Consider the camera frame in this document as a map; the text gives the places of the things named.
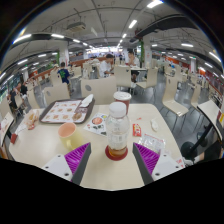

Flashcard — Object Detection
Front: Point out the small red sauce packet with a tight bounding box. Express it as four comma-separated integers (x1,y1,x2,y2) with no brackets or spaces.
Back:
132,123,143,137

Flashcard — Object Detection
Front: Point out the dark food tray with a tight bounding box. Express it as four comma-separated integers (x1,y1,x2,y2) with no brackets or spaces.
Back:
39,97,96,125

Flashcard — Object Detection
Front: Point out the ceiling air conditioner unit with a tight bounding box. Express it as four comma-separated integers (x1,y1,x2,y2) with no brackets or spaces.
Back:
65,22,87,33

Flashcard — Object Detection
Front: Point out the beige side table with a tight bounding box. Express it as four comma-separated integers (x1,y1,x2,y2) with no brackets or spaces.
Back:
181,99,224,161
0,111,15,138

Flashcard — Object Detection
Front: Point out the clear plastic bag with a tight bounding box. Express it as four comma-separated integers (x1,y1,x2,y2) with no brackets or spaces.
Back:
138,133,167,155

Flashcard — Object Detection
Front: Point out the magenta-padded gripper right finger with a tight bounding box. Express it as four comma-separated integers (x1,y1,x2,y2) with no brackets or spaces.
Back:
132,142,184,186

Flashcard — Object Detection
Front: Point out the person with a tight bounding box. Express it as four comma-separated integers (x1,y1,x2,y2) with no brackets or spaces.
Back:
19,81,29,97
127,50,141,83
57,62,71,84
9,83,22,111
99,53,115,78

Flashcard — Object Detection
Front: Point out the beige chairs group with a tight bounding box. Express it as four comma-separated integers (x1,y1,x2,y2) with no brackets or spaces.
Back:
0,63,214,126

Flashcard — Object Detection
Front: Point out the small red box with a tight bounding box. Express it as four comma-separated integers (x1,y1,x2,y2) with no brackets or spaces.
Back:
9,133,19,145

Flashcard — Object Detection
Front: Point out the clear plastic drink bottle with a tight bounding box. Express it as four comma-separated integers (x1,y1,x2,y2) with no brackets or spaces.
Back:
104,101,131,158

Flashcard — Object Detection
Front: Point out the red white printed paper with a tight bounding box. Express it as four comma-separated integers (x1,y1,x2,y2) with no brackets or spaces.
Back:
174,157,186,168

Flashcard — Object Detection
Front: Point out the white napkin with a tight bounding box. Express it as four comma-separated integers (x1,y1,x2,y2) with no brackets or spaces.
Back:
79,94,95,108

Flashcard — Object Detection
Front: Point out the colourful printed leaflet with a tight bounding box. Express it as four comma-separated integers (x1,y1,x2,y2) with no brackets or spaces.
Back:
83,112,109,137

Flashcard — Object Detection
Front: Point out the ceiling lights group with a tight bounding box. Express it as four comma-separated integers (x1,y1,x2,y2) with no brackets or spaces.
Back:
0,0,224,84

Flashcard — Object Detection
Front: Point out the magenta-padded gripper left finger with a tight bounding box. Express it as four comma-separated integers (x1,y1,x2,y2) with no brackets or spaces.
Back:
41,142,92,186

